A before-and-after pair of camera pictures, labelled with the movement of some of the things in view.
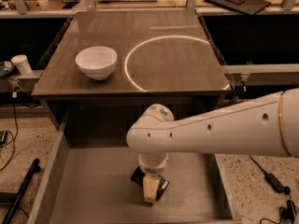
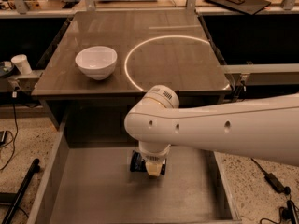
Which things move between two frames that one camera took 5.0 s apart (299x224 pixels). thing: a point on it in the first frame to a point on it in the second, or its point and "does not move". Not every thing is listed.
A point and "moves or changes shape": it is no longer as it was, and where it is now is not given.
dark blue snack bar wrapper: x=137 y=175 moves or changes shape
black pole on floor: x=9 y=216 does not move
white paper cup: x=22 y=63 does not move
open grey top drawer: x=91 y=184 does not move
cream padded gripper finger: x=150 y=185 to x=153 y=168
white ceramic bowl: x=97 y=63 does not move
